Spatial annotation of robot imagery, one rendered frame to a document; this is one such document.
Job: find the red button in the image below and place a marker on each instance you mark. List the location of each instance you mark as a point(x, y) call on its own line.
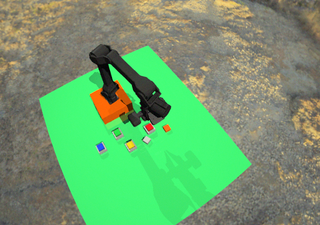
point(149, 128)

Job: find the yellow button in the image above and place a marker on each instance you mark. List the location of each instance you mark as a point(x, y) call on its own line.
point(130, 146)

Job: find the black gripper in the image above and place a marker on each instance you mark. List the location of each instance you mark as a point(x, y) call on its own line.
point(134, 118)

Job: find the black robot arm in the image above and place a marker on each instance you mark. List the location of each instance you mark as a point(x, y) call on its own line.
point(143, 87)

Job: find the blue button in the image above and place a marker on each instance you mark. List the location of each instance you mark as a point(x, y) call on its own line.
point(101, 148)

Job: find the green button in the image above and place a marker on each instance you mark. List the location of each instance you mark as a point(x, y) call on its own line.
point(117, 134)

